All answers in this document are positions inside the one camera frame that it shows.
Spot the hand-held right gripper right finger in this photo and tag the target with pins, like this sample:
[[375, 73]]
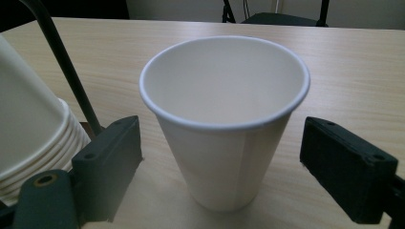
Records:
[[347, 168]]

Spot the stack of white paper cups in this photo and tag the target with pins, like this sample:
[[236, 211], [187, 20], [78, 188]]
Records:
[[28, 120]]

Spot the single white paper cup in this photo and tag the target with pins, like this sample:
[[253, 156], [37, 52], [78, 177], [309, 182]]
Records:
[[223, 152]]

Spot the dark curtain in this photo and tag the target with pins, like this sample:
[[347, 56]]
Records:
[[79, 8]]

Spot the black folding chair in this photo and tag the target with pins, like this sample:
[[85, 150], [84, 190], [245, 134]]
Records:
[[280, 18]]

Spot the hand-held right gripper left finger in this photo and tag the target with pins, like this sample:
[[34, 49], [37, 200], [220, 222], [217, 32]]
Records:
[[108, 165]]

